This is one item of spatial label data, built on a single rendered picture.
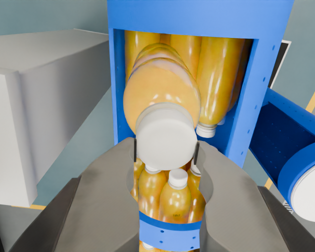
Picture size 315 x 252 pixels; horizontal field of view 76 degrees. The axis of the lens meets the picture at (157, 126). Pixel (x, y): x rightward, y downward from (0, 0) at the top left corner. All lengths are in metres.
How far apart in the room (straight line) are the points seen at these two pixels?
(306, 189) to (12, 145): 0.77
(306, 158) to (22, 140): 0.74
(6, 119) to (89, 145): 1.43
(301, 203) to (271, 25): 0.61
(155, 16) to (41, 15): 1.44
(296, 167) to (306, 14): 1.21
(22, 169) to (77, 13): 1.22
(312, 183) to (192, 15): 0.62
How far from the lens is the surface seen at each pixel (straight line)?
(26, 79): 0.51
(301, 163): 0.74
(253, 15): 0.28
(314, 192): 0.79
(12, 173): 0.54
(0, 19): 1.81
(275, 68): 1.56
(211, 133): 0.42
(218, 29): 0.26
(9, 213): 2.85
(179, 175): 0.43
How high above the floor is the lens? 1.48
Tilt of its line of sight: 63 degrees down
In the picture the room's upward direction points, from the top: 179 degrees counter-clockwise
